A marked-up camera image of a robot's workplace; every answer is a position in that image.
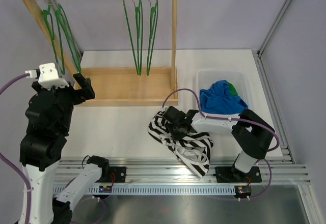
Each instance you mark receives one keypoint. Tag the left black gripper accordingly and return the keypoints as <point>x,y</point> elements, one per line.
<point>86,92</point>

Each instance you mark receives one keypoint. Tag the wooden clothes rack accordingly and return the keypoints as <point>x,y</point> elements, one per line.
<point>113,75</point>

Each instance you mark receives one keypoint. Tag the green tank top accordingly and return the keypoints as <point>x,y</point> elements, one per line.
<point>233,91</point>

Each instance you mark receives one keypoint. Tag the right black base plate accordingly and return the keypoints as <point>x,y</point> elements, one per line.
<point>229,174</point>

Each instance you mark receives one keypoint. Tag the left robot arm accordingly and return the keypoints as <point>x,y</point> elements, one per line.
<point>49,118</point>

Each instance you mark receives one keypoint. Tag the black white striped tank top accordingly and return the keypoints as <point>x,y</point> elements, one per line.
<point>194,150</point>

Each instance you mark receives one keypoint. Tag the aluminium mounting rail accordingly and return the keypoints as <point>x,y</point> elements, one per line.
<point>172,171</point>

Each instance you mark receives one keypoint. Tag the green hanger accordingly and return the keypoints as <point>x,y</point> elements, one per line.
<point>152,33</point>
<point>63,25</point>
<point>138,48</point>
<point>130,37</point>
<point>48,20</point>

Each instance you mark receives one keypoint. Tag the white plastic basket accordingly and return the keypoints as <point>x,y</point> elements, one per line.
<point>206,77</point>

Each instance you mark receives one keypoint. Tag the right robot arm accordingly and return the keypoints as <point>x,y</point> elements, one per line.
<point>250,131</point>

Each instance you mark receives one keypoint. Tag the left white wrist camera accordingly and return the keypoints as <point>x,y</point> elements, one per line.
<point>47,76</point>

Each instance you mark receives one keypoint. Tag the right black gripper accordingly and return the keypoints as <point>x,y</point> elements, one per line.
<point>176,137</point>

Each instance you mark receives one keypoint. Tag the blue tank top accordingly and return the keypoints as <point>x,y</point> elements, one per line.
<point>217,100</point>

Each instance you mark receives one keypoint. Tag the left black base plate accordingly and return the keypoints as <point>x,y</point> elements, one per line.
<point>113,173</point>

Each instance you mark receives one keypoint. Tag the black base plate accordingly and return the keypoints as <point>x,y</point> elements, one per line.
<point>229,174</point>
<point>113,173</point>

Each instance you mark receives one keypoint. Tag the white slotted cable duct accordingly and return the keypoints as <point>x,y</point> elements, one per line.
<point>162,190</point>

